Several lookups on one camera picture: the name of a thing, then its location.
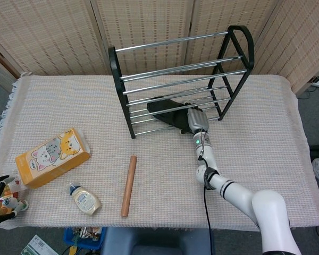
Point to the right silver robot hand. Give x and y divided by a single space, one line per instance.
198 119

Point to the black shoe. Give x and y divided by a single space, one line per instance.
174 119

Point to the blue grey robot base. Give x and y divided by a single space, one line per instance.
154 243

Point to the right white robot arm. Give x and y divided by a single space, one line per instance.
228 188

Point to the black metal shoe rack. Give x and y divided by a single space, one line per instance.
113 63

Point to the white woven tablecloth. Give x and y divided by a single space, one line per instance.
175 172

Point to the green printed paper sheet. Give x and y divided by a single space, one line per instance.
35 245

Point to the yellow cat print tissue pack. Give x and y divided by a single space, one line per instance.
50 164

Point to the blue plastic bin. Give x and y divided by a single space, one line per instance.
68 237

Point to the cream mayonnaise squeeze bottle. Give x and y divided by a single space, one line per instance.
86 203

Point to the wooden rolling pin stick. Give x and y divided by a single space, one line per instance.
129 186

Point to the beige woven folding screen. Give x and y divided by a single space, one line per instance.
55 34

